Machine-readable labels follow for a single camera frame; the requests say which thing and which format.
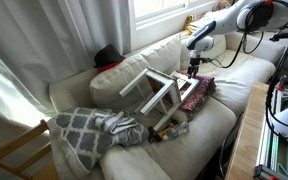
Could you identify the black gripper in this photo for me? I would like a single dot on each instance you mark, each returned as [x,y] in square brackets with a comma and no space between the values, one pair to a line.
[194,64]

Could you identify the white wooden chair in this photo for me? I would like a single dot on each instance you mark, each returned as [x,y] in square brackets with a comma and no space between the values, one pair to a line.
[170,90]

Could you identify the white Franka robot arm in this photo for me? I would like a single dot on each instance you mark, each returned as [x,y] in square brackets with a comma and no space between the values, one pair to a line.
[224,20]

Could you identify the beige fabric sofa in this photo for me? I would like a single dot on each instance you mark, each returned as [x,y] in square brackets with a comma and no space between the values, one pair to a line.
[197,143]

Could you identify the brown wooden chair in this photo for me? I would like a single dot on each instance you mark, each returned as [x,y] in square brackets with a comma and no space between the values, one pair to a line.
[17,143]

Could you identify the red patterned folded blanket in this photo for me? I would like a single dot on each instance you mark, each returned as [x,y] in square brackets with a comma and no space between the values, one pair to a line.
[200,90]

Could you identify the yellow windowsill item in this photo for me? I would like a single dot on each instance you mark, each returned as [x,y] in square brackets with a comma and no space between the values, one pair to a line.
[188,23]

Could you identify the clear plastic bottle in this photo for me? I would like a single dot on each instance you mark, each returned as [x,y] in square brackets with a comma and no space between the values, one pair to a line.
[177,130]

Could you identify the yellow black hand tool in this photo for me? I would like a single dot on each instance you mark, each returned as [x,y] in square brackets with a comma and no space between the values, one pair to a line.
[155,136]

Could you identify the white framed window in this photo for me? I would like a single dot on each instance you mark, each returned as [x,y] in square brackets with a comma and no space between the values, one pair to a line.
[154,8]

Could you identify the light wooden table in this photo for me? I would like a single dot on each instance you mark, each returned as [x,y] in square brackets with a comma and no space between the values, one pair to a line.
[247,140]

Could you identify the black hat red band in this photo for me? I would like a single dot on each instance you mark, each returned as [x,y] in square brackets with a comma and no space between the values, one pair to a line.
[108,55]

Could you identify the grey white striped cloth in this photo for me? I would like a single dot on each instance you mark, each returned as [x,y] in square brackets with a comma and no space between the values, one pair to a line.
[115,121]

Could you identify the white round device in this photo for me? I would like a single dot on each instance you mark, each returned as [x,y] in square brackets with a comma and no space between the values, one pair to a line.
[287,121]

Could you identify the beige throw pillow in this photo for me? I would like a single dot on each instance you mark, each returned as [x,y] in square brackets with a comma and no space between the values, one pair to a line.
[130,165]

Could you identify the grey white lattice blanket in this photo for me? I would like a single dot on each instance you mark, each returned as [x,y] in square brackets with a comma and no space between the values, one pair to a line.
[80,136]

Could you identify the white curtain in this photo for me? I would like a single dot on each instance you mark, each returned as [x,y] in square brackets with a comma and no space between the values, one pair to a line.
[34,43]

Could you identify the aluminium robot stand frame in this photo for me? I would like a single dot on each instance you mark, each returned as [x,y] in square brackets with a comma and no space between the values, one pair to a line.
[277,156]

